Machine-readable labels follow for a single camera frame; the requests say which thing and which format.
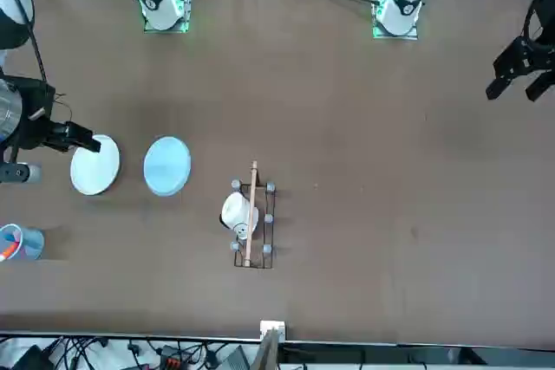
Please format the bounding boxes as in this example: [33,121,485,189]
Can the grey power adapter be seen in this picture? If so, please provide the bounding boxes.
[216,346,251,370]

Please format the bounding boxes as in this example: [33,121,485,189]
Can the blue IKEA plate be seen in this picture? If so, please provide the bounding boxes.
[143,135,193,197]

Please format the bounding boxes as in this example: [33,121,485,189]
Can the clear blue plastic cup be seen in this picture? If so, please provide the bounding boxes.
[0,223,45,262]

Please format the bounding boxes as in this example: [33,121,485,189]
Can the orange marker pen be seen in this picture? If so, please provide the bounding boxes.
[0,242,22,263]

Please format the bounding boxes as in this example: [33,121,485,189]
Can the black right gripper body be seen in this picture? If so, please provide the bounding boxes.
[8,77,57,151]

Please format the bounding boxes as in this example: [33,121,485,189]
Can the black wire cup rack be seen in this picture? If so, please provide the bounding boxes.
[228,160,279,269]

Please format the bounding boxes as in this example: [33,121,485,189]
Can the black box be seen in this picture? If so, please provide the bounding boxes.
[8,343,54,370]

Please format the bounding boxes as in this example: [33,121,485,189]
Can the white IKEA plate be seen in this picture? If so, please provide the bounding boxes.
[69,133,121,197]

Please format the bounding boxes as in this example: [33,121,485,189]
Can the silver table edge bracket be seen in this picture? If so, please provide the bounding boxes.
[259,320,287,341]

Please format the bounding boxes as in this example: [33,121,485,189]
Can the white cup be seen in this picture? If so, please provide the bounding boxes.
[219,191,260,242]

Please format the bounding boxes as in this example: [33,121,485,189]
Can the black and red device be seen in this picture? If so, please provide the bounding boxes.
[157,345,193,367]

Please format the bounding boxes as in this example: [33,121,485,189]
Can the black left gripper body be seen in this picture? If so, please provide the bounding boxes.
[493,35,555,77]

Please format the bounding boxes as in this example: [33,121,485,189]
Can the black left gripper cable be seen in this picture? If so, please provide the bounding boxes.
[521,0,555,49]

